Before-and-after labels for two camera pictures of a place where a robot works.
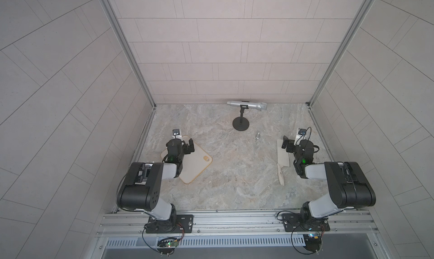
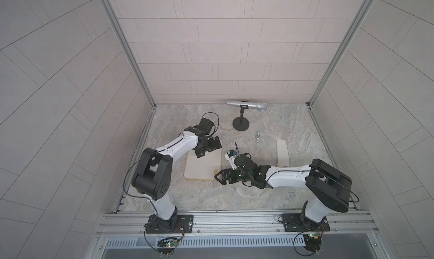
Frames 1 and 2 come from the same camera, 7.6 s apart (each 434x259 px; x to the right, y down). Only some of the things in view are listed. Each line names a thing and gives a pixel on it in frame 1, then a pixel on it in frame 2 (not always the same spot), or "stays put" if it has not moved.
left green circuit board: x=166 y=246 stays put
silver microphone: x=261 y=106 stays put
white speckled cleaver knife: x=282 y=158 stays put
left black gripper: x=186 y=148 → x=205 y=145
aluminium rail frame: x=129 y=224 stays put
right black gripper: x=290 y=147 → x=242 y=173
